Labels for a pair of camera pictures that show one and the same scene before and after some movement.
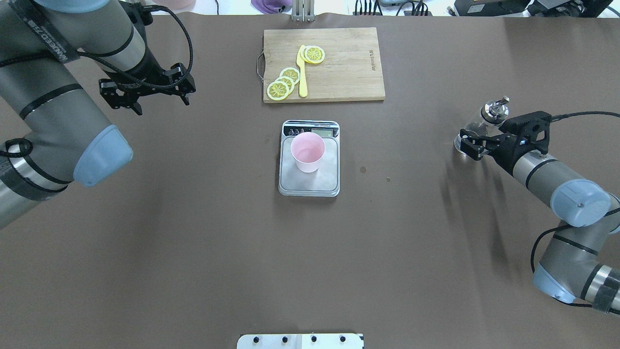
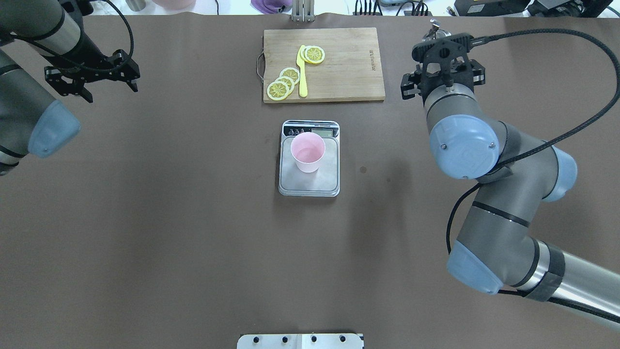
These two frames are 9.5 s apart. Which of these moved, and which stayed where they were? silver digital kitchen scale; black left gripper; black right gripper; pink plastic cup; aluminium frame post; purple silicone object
Moved: black left gripper; black right gripper
Stayed: purple silicone object; silver digital kitchen scale; pink plastic cup; aluminium frame post
